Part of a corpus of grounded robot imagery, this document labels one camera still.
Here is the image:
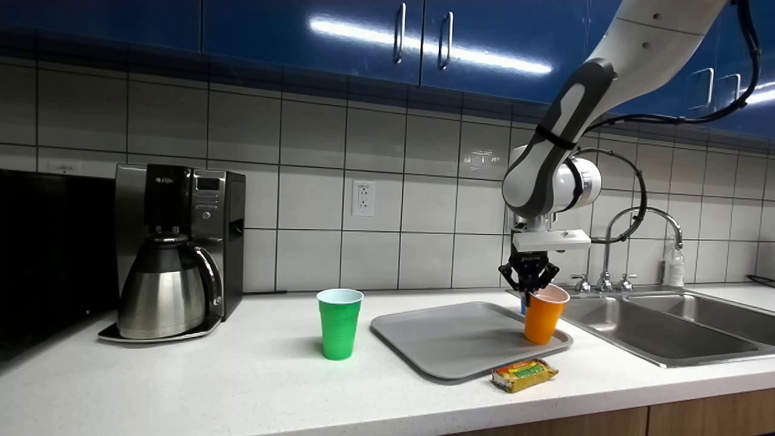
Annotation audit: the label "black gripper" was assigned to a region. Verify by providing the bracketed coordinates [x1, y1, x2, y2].
[498, 253, 558, 302]

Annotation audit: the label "orange plastic cup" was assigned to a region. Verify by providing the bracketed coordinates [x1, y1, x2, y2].
[522, 287, 568, 345]

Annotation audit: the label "green plastic cup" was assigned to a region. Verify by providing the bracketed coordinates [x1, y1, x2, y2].
[317, 289, 363, 362]

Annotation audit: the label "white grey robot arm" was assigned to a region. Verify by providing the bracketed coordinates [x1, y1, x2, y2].
[498, 0, 725, 306]

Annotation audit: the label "grey plastic tray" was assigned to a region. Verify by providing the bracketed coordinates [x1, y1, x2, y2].
[371, 302, 573, 384]

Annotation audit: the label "chrome gooseneck faucet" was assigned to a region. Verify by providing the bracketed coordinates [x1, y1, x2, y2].
[570, 207, 684, 293]

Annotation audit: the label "yellow green sponge pack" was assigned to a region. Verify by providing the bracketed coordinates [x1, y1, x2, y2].
[490, 359, 556, 393]

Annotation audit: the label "clear soap bottle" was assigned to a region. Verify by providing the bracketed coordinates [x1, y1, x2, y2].
[661, 248, 684, 287]

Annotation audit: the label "stainless steel double sink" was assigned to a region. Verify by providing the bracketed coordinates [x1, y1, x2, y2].
[563, 290, 775, 369]

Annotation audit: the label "blue upper cabinets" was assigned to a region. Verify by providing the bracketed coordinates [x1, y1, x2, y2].
[0, 0, 775, 141]

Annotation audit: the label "wooden lower cabinets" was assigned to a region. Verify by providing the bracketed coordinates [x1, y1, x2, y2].
[455, 390, 775, 436]

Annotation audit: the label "steel coffee carafe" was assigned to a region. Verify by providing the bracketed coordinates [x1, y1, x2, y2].
[115, 238, 220, 341]

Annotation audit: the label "black steel coffee maker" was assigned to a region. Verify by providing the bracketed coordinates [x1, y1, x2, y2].
[99, 164, 243, 345]

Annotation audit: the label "black microwave oven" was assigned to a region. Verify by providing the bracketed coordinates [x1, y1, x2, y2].
[0, 169, 118, 364]

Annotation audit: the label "white wall outlet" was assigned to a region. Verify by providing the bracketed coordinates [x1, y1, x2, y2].
[351, 180, 375, 216]

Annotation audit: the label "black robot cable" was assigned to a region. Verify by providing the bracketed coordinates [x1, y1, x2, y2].
[563, 0, 762, 248]

